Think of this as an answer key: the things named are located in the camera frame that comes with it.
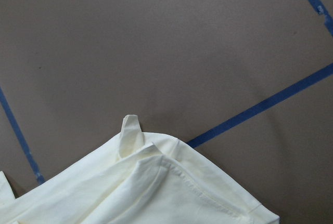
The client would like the cream long-sleeve printed shirt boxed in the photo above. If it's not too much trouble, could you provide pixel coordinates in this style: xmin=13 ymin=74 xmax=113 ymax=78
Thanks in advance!
xmin=1 ymin=115 xmax=279 ymax=223

